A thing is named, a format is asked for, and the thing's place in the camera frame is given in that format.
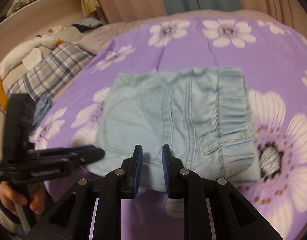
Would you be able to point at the person's left hand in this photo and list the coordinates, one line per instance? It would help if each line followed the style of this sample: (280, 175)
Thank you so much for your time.
(9, 197)

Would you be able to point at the white curved shelf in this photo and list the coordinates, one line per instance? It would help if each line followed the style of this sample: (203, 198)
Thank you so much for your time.
(35, 19)

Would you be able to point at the striped sweater left forearm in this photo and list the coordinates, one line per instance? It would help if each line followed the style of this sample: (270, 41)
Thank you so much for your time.
(11, 223)

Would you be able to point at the folded blue plaid cloth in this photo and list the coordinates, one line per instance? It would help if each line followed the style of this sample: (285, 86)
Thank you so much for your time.
(87, 24)

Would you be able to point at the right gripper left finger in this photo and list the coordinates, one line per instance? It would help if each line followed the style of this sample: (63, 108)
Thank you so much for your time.
(122, 183)

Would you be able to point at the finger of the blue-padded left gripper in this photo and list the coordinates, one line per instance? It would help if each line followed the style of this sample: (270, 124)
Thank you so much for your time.
(62, 150)
(85, 155)

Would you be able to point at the light blue denim pants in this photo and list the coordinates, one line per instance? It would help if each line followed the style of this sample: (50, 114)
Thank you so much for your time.
(203, 115)

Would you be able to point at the plaid pillow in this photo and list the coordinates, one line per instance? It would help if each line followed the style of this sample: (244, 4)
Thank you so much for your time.
(50, 75)

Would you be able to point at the blue denim cloth piece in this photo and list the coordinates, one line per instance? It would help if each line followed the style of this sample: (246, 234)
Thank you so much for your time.
(42, 108)

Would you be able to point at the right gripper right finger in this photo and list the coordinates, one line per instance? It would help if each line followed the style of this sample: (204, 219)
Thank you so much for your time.
(182, 183)

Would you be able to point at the purple floral bed sheet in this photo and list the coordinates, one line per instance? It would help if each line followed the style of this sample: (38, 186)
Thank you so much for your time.
(273, 59)

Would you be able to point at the white plush toy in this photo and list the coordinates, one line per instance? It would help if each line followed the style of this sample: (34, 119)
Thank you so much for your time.
(15, 57)

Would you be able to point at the white gripper handle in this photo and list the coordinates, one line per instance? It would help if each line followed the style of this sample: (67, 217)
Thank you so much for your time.
(23, 218)

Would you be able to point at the yellow tassel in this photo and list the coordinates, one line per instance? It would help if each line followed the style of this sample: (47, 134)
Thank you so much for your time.
(89, 6)

